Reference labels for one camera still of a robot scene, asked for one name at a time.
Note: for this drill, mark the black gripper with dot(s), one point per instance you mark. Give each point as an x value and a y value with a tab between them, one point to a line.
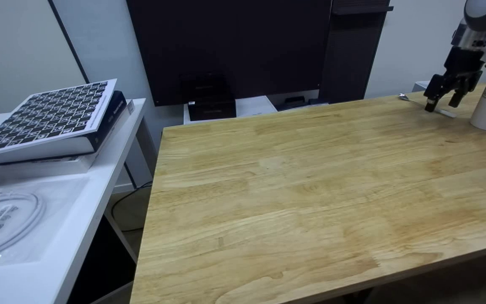
463	61

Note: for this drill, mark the light grey box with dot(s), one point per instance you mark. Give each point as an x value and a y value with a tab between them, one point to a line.
420	85

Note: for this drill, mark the dark tall cabinet panel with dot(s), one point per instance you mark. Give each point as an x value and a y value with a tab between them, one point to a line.
350	56

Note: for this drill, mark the large black monitor panel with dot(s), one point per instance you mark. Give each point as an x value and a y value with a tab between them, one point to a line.
227	44

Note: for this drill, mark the small black box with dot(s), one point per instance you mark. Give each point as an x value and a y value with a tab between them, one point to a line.
210	101

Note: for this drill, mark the white side table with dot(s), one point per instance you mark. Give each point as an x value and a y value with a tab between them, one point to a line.
89	225

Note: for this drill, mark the checkerboard calibration board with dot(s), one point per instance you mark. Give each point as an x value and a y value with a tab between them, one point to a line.
47	115

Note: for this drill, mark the white flat box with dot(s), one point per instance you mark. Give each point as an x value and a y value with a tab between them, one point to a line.
42	162

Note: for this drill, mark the clear round lid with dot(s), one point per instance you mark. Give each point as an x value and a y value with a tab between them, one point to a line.
35	225

